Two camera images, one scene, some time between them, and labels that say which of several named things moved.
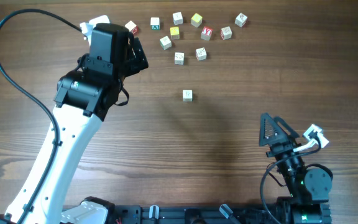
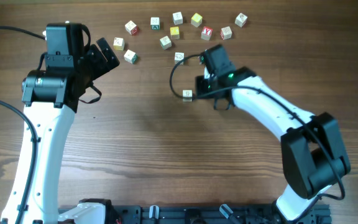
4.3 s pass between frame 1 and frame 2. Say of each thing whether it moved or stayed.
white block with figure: stayed
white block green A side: stayed
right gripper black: moved
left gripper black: moved
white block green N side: stayed
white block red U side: stayed
